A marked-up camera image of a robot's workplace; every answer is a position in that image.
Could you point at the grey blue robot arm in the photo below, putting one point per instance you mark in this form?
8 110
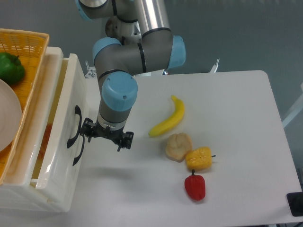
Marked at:
118 89

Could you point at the black device at table edge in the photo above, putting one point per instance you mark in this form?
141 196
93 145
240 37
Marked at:
295 201

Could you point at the yellow bell pepper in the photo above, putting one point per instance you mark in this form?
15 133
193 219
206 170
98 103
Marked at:
199 159

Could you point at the croissant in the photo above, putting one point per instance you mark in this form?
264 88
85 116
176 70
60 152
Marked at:
45 140

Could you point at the green bell pepper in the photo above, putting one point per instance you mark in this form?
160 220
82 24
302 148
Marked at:
11 68

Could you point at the red bell pepper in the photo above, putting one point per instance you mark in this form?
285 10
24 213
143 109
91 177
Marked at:
195 186

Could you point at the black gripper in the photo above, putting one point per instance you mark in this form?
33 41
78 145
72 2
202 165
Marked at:
90 130

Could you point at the orange woven basket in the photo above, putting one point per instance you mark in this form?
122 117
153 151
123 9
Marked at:
30 47

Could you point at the white drawer cabinet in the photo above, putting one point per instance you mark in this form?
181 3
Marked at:
16 192

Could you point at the pale bread roll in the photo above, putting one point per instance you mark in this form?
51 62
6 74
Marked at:
178 145

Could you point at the white plate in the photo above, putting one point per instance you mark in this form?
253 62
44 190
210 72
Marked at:
10 114

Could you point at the yellow banana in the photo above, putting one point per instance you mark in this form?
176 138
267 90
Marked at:
172 121

